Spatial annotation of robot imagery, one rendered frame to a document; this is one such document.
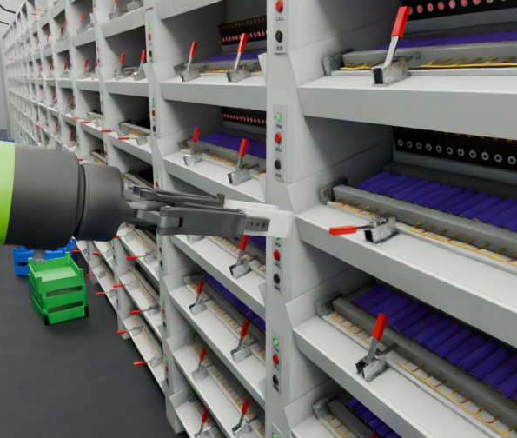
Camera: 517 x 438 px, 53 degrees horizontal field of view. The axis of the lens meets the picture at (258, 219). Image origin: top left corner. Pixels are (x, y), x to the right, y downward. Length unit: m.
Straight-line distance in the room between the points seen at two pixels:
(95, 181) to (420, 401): 0.49
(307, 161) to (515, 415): 0.45
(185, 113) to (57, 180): 1.02
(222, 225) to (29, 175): 0.18
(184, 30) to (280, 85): 0.67
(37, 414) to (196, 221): 1.59
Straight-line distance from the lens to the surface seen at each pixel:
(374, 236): 0.69
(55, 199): 0.48
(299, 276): 0.87
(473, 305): 0.59
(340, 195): 0.83
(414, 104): 0.62
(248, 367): 1.17
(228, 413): 1.38
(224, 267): 1.16
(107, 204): 0.49
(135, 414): 1.93
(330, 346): 0.85
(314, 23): 0.83
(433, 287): 0.62
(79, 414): 1.98
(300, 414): 1.00
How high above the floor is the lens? 1.10
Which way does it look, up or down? 15 degrees down
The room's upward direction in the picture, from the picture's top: straight up
